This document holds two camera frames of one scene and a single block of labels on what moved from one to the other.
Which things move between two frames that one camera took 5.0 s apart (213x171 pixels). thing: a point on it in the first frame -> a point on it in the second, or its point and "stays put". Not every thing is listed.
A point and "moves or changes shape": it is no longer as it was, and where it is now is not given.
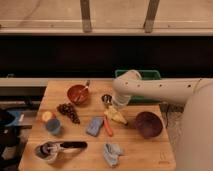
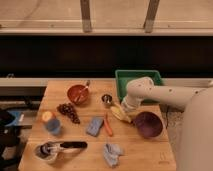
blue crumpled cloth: [111, 153] stays put
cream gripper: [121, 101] -> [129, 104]
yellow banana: [114, 114] moves or changes shape
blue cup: [53, 126] stays put
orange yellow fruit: [47, 116] stays put
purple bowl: [149, 124] stays put
